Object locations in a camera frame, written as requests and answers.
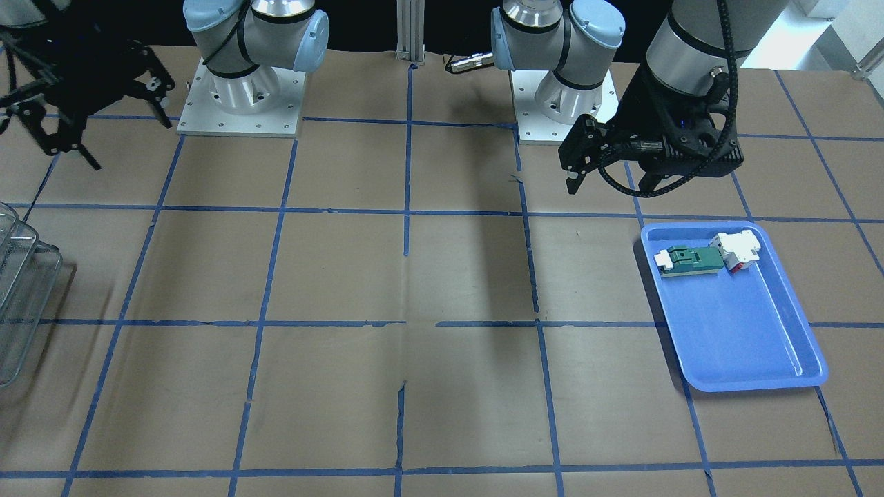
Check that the aluminium frame post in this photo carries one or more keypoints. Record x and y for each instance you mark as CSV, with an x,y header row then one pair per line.
x,y
410,31

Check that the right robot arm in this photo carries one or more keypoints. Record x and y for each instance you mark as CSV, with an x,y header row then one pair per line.
x,y
234,38

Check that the white circuit breaker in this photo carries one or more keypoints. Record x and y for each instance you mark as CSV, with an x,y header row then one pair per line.
x,y
738,250

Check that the blue plastic tray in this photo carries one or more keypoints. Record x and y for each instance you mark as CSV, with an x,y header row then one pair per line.
x,y
734,331

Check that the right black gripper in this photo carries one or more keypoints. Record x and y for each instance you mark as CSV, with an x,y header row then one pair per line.
x,y
77,77

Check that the green terminal block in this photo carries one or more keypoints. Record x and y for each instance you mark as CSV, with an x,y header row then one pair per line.
x,y
688,260

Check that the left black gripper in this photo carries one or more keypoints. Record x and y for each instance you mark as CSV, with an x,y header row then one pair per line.
x,y
634,105

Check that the silver wire mesh shelf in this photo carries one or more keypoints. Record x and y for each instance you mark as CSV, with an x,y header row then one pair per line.
x,y
29,269

